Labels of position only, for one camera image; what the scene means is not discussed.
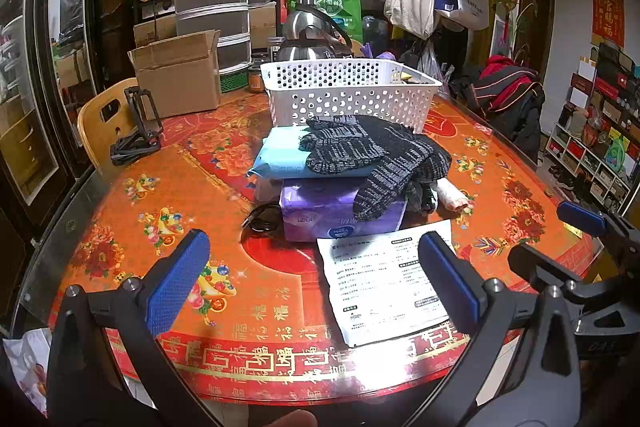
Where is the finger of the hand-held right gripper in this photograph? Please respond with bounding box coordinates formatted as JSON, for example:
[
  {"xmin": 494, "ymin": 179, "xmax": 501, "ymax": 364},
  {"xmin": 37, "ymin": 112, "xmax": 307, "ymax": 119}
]
[
  {"xmin": 507, "ymin": 243, "xmax": 598, "ymax": 303},
  {"xmin": 556, "ymin": 201, "xmax": 640, "ymax": 268}
]

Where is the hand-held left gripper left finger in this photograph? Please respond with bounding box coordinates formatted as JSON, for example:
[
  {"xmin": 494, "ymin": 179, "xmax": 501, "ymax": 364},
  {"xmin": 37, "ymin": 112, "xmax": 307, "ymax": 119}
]
[{"xmin": 47, "ymin": 229, "xmax": 221, "ymax": 427}]

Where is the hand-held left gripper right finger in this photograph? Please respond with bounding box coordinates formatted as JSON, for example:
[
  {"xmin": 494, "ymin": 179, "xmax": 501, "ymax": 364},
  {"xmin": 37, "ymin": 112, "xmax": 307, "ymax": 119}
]
[{"xmin": 402, "ymin": 231, "xmax": 583, "ymax": 427}]

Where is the dark grey knit glove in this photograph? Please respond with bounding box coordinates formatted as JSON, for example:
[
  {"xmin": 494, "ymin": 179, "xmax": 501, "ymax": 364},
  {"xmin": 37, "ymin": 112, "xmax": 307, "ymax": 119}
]
[
  {"xmin": 352, "ymin": 134, "xmax": 453, "ymax": 222},
  {"xmin": 299, "ymin": 115, "xmax": 416, "ymax": 176}
]

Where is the purple tissue pack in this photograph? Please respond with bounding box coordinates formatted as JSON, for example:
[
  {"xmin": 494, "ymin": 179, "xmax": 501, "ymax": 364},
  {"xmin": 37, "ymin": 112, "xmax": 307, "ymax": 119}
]
[{"xmin": 279, "ymin": 177, "xmax": 407, "ymax": 243}]

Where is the light blue wipes pack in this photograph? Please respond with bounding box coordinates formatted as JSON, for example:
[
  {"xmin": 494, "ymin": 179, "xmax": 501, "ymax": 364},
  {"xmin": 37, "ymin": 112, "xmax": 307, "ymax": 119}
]
[{"xmin": 246, "ymin": 125, "xmax": 378, "ymax": 180}]

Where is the white perforated plastic basket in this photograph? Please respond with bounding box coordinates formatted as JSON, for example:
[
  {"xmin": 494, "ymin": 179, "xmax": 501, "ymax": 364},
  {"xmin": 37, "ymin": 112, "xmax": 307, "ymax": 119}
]
[{"xmin": 260, "ymin": 58, "xmax": 444, "ymax": 134}]

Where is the person's left hand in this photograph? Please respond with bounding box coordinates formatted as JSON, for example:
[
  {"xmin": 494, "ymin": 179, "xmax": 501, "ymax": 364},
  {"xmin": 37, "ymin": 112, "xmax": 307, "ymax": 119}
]
[{"xmin": 269, "ymin": 409, "xmax": 317, "ymax": 427}]

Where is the white printed paper sheet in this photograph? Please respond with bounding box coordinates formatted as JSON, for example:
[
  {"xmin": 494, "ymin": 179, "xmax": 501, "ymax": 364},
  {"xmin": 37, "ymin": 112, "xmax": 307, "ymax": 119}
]
[{"xmin": 316, "ymin": 220, "xmax": 463, "ymax": 348}]

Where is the white rolled cloth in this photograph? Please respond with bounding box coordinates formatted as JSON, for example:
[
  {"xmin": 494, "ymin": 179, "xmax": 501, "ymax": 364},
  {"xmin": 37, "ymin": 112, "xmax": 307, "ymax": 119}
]
[{"xmin": 432, "ymin": 179, "xmax": 473, "ymax": 212}]

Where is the white storage shelf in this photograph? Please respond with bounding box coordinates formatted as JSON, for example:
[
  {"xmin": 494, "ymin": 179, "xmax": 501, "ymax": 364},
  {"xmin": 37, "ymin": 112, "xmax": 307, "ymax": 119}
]
[{"xmin": 542, "ymin": 39, "xmax": 640, "ymax": 215}]

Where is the red floral tablecloth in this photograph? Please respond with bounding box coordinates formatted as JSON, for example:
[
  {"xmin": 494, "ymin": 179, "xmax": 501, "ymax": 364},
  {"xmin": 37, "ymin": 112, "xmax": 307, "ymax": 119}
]
[{"xmin": 47, "ymin": 79, "xmax": 603, "ymax": 400}]

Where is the red and black jacket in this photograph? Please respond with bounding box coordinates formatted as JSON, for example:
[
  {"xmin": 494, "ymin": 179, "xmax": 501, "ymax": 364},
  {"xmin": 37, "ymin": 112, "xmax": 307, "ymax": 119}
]
[{"xmin": 462, "ymin": 54, "xmax": 547, "ymax": 152}]

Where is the black folding stand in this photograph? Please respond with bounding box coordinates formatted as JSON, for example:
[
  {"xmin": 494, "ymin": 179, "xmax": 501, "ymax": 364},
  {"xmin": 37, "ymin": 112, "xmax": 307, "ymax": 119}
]
[{"xmin": 110, "ymin": 86, "xmax": 164, "ymax": 166}]

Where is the white plastic bag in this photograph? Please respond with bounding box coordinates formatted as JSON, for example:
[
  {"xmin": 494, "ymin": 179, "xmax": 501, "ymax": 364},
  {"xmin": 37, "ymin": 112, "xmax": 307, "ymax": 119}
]
[{"xmin": 2, "ymin": 327, "xmax": 53, "ymax": 415}]

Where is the wooden chair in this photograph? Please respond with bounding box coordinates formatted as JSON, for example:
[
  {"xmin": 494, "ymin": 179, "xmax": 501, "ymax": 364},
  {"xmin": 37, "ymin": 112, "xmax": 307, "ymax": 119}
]
[{"xmin": 77, "ymin": 78, "xmax": 147, "ymax": 168}]

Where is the open cardboard box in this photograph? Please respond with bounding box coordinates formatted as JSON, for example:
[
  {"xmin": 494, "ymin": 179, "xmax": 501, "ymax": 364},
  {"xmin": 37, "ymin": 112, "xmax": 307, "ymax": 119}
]
[{"xmin": 127, "ymin": 29, "xmax": 222, "ymax": 120}]

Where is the green plastic basket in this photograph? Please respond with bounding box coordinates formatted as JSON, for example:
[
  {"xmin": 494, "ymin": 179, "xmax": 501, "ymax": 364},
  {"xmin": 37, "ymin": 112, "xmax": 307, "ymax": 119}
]
[{"xmin": 219, "ymin": 67, "xmax": 253, "ymax": 94}]

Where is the purple plastic item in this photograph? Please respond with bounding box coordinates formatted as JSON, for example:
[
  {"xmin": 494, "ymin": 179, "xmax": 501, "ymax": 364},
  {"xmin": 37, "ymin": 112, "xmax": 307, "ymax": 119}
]
[{"xmin": 359, "ymin": 42, "xmax": 399, "ymax": 62}]

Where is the white hanging bag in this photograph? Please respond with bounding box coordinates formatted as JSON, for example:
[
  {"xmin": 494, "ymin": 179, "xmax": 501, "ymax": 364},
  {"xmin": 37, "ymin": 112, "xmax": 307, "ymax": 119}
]
[{"xmin": 440, "ymin": 0, "xmax": 491, "ymax": 32}]

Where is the brown cardboard box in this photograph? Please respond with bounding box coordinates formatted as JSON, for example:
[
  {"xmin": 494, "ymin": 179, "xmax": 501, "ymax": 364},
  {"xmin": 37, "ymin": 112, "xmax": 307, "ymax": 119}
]
[
  {"xmin": 132, "ymin": 14, "xmax": 179, "ymax": 48},
  {"xmin": 248, "ymin": 2, "xmax": 279, "ymax": 50}
]

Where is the stainless steel kettle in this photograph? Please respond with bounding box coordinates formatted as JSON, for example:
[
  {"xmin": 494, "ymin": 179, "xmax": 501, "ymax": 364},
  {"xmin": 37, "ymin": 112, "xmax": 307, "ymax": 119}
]
[{"xmin": 275, "ymin": 0, "xmax": 354, "ymax": 62}]

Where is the green shopping bag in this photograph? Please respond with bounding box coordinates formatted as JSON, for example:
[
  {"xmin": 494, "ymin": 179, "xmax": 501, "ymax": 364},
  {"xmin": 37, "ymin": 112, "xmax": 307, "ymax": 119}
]
[{"xmin": 286, "ymin": 0, "xmax": 363, "ymax": 44}]

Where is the red wall poster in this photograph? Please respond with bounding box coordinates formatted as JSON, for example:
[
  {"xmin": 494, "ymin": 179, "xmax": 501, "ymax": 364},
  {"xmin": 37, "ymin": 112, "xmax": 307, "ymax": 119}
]
[{"xmin": 591, "ymin": 0, "xmax": 626, "ymax": 48}]

